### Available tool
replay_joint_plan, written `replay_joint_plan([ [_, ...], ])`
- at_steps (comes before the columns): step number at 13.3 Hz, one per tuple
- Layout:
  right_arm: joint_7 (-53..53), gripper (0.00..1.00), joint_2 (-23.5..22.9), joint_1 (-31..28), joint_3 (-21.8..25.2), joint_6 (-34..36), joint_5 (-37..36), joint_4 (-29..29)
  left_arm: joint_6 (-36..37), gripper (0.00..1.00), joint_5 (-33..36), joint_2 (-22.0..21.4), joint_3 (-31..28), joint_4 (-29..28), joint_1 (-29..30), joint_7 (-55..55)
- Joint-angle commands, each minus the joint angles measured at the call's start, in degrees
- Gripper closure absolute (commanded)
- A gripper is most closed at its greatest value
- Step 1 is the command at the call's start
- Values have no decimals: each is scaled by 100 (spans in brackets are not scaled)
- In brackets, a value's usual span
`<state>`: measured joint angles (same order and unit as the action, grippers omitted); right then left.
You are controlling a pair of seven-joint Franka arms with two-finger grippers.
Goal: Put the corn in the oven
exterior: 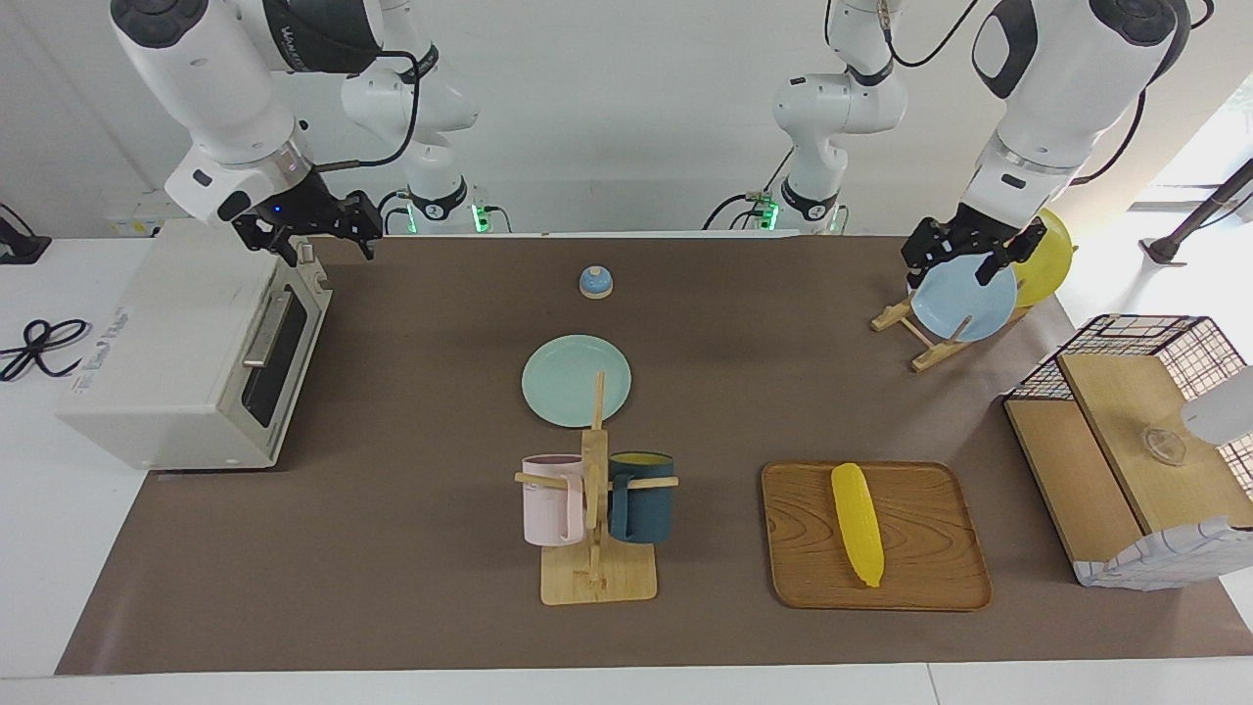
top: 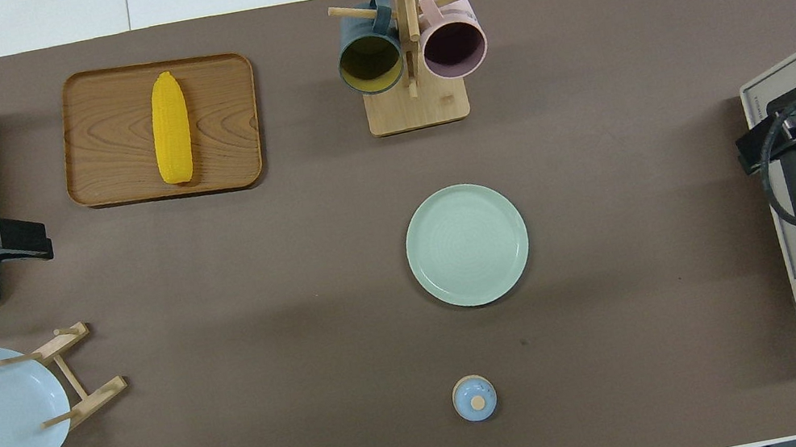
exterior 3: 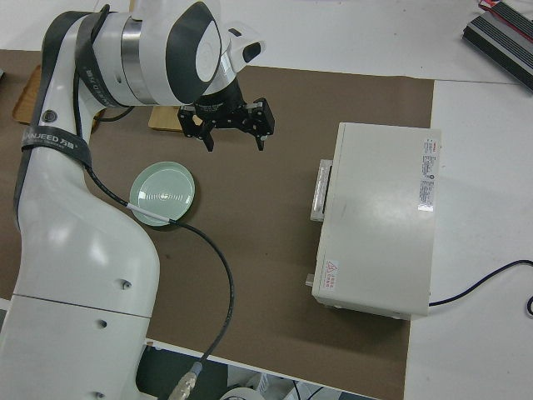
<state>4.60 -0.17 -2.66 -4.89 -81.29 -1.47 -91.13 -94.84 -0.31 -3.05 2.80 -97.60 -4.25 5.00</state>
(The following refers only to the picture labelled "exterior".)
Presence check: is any dark blue mug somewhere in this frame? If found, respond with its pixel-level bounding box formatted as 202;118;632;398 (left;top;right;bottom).
607;450;676;545

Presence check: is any yellow plate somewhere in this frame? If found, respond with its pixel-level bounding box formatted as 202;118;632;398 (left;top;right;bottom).
1012;208;1076;309

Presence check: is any wooden shelf with wire basket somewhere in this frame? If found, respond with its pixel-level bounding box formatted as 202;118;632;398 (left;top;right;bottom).
1003;313;1253;591

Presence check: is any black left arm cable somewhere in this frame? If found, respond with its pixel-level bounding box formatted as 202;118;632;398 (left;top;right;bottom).
825;0;1215;187

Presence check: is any wooden serving tray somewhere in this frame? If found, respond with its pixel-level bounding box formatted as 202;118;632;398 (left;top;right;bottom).
761;460;994;613

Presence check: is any black stand leg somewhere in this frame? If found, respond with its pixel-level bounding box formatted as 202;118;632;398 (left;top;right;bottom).
1140;157;1253;267

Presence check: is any wooden plate rack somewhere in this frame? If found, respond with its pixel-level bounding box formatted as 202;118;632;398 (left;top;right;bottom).
871;299;1034;373

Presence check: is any pink mug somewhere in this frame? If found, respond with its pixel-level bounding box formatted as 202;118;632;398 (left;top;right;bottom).
521;453;587;547

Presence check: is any cream toaster oven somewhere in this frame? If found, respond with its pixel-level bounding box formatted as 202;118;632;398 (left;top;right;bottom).
56;217;330;471

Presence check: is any white checked cloth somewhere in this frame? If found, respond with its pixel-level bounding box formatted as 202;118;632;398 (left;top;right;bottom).
1072;516;1253;591

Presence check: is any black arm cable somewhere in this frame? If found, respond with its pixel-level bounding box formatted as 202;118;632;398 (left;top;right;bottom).
313;44;425;175
825;0;1215;187

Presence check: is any yellow corn cob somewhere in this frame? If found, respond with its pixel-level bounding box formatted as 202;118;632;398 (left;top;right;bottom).
830;462;886;589

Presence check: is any light blue plate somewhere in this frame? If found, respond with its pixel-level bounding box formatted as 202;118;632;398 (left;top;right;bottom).
910;253;1019;344

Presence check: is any white power strip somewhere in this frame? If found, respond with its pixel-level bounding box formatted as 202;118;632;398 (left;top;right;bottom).
106;194;187;239

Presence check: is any black looped cable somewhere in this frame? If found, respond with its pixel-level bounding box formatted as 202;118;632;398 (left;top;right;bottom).
0;318;92;383

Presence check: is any wooden mug rack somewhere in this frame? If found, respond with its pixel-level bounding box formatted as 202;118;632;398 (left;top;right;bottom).
514;370;680;606

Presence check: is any glass oven door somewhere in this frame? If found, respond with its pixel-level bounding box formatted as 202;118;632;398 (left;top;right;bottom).
220;260;334;467

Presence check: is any black base cable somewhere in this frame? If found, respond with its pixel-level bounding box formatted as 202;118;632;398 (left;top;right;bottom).
703;147;796;232
370;189;412;236

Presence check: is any brown table mat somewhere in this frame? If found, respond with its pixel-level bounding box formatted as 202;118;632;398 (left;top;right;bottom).
54;233;1253;677

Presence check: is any black clamp object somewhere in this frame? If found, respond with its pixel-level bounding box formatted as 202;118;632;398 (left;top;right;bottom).
0;203;53;266

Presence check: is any white rounded device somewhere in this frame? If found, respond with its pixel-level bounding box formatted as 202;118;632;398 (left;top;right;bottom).
1180;366;1253;447

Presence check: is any mint green plate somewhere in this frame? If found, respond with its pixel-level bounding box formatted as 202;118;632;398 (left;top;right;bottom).
521;335;633;430

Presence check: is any small clear glass item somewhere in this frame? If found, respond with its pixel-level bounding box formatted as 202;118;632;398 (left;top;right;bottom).
1140;426;1189;467

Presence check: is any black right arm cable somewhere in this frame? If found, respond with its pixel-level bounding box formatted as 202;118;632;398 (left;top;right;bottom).
313;44;425;175

